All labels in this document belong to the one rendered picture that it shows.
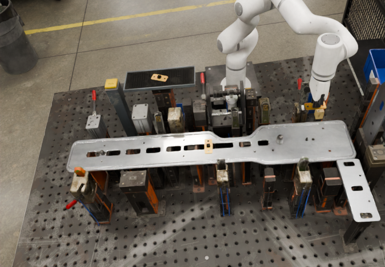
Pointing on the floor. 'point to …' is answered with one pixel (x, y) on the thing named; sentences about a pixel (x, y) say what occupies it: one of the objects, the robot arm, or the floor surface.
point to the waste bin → (14, 41)
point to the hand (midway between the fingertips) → (316, 101)
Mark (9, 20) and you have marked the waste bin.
